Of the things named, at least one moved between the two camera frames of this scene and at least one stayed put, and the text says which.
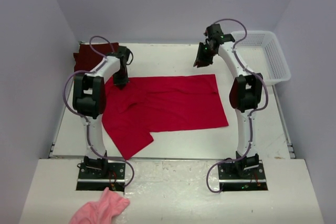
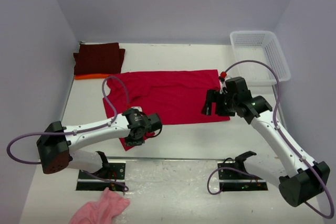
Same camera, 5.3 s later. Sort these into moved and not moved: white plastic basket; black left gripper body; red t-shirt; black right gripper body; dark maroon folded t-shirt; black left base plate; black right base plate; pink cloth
Moved: black left gripper body; black right gripper body; red t-shirt
Not moved: dark maroon folded t-shirt; pink cloth; white plastic basket; black right base plate; black left base plate
